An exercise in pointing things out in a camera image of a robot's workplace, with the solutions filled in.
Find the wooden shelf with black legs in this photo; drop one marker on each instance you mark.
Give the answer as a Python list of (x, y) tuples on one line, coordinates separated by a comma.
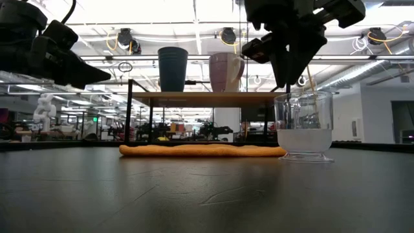
[(200, 98)]

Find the clear plastic cup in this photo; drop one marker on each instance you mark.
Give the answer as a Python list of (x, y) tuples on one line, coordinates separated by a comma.
[(304, 142)]

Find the yellow orange cloth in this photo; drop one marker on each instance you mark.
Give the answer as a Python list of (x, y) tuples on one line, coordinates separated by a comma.
[(200, 150)]

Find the silver ventilation duct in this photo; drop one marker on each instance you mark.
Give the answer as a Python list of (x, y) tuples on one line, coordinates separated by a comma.
[(362, 72)]

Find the black metal table frame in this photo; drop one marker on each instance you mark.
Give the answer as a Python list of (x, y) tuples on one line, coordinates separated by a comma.
[(64, 145)]

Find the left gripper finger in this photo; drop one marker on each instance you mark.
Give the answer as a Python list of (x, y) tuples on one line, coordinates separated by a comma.
[(85, 74)]

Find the dark blue plastic cup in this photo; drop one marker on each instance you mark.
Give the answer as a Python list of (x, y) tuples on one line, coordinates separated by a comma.
[(173, 68)]

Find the purple white ceramic mug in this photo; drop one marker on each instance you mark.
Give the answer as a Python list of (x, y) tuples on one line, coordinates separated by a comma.
[(223, 72)]

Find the white robot figure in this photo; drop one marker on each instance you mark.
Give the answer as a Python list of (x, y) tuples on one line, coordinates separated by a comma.
[(45, 110)]

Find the white wall box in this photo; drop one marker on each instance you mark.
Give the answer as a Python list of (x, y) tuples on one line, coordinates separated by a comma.
[(356, 129)]

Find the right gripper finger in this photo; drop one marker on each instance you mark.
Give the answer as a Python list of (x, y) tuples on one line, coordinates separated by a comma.
[(304, 51), (280, 68)]

